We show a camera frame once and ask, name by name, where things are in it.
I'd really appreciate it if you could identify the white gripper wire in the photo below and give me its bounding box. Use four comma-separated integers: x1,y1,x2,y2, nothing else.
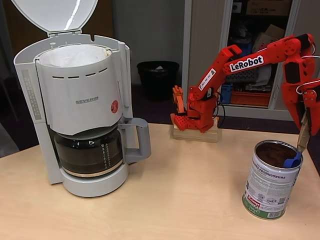
296,41,320,95

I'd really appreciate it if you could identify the small blue storage bin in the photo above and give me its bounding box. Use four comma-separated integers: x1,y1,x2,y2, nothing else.
221,83,234,105

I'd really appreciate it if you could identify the orange printed clamp part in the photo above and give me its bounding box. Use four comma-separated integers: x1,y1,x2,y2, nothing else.
171,84,187,116

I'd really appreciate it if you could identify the blue scoop with taped handle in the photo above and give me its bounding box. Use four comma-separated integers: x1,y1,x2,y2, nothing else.
283,109,312,169

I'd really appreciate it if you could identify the wooden base block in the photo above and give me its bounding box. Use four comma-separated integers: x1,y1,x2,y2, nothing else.
171,122,223,144

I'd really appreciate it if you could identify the grey perforated basket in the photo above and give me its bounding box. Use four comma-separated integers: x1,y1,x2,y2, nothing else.
224,71,260,85

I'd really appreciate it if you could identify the cardboard box pink mark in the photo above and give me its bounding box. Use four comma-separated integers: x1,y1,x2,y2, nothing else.
251,23,286,55

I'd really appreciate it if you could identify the white paper coffee filter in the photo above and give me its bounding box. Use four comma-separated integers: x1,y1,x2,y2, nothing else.
39,44,113,68

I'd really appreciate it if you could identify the black power cable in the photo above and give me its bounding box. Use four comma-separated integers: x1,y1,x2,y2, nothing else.
216,92,227,127

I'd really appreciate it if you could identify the dark brown ground coffee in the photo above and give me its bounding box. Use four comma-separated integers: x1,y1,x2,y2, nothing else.
256,143,300,168

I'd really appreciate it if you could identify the white drip coffee maker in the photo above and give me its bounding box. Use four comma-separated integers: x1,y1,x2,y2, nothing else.
9,0,132,198

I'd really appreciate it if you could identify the white green coffee can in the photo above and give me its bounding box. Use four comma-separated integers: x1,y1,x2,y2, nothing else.
241,139,304,221

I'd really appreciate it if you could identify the orange plastic crate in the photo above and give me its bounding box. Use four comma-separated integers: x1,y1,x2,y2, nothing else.
230,90,272,106

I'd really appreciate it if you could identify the brown cardboard box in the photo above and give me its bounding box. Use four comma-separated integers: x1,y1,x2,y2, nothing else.
246,0,292,16

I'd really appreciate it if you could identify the black bag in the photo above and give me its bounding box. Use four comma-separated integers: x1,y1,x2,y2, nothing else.
229,19,253,45

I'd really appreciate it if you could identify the black trash bin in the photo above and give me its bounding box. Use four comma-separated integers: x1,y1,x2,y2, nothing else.
136,61,180,102

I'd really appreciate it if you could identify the large blue storage bin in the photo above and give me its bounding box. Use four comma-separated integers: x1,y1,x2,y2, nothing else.
226,41,252,60

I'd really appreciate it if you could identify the glass carafe grey handle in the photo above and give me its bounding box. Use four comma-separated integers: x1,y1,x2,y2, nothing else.
53,117,152,179

